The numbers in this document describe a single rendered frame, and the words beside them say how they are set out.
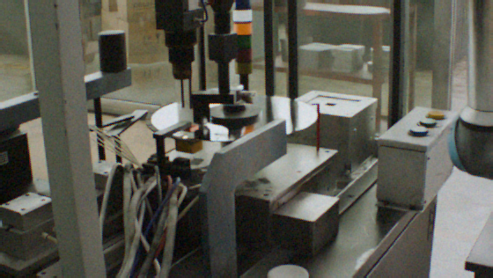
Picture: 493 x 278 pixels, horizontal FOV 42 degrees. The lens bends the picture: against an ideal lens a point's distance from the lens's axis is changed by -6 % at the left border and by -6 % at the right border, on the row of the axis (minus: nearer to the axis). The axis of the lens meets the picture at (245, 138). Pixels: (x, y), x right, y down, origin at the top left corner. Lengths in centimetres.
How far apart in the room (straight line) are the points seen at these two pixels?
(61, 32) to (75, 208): 18
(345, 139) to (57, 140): 95
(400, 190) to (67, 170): 86
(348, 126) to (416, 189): 24
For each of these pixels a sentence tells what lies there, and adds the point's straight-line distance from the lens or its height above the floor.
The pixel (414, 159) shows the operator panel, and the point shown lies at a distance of 137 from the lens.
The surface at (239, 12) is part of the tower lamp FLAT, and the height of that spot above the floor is 112.
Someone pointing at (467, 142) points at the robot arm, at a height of 93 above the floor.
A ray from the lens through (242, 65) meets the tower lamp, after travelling 161.
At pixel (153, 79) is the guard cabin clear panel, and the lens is 206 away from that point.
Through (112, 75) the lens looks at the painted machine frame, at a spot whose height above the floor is 104.
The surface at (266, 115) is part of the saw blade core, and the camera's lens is 134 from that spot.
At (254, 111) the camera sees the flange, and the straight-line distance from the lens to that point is 133.
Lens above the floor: 132
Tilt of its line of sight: 18 degrees down
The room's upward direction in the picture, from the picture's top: 2 degrees counter-clockwise
